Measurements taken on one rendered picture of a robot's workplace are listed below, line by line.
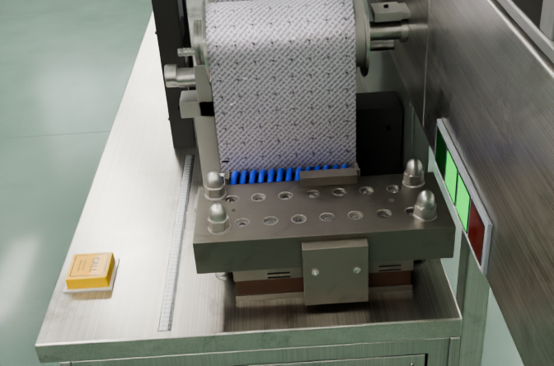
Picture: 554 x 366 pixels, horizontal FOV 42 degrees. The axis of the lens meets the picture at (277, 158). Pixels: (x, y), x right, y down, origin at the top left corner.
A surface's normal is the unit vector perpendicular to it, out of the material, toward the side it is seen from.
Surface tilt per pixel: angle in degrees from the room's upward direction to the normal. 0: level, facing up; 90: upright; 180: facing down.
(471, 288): 90
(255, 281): 90
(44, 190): 0
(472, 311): 90
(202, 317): 0
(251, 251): 90
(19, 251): 0
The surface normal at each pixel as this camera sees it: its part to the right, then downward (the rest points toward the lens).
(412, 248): 0.03, 0.51
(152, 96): -0.06, -0.86
